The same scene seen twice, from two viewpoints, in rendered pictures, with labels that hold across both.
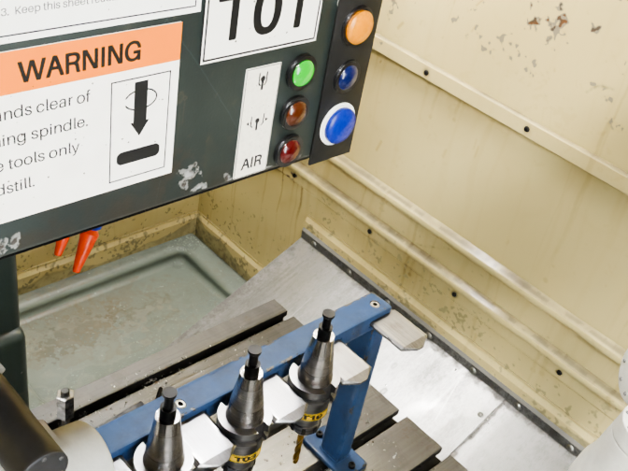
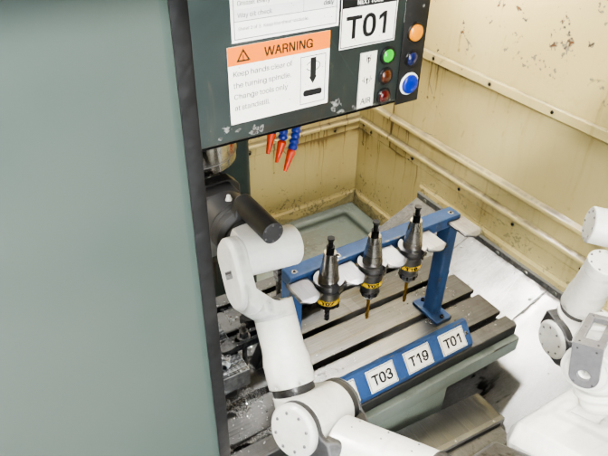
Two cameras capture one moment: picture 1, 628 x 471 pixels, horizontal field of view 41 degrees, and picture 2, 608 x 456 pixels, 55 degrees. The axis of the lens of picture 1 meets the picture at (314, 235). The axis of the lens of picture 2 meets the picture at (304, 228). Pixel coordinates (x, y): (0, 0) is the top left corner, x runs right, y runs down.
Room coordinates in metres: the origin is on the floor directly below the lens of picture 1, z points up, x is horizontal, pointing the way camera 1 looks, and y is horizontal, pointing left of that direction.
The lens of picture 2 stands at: (-0.32, -0.10, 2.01)
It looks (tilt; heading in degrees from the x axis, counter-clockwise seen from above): 36 degrees down; 17
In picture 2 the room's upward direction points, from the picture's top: 1 degrees clockwise
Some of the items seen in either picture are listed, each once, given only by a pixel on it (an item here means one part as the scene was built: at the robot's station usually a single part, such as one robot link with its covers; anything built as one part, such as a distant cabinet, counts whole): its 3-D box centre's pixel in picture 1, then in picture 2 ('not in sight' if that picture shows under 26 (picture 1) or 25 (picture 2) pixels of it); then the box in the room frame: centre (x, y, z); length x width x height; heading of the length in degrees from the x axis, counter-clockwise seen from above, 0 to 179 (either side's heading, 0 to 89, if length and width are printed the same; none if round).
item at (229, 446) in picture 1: (205, 443); (350, 274); (0.61, 0.07, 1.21); 0.07 x 0.05 x 0.01; 49
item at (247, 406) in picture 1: (248, 393); (374, 248); (0.65, 0.04, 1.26); 0.04 x 0.04 x 0.07
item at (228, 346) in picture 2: not in sight; (247, 346); (0.55, 0.29, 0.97); 0.13 x 0.03 x 0.15; 139
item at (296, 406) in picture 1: (278, 401); (392, 257); (0.69, 0.00, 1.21); 0.07 x 0.05 x 0.01; 49
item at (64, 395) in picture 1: (65, 421); (278, 282); (0.80, 0.30, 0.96); 0.03 x 0.03 x 0.13
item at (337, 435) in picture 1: (350, 391); (439, 269); (0.89, -0.10, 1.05); 0.10 x 0.05 x 0.30; 49
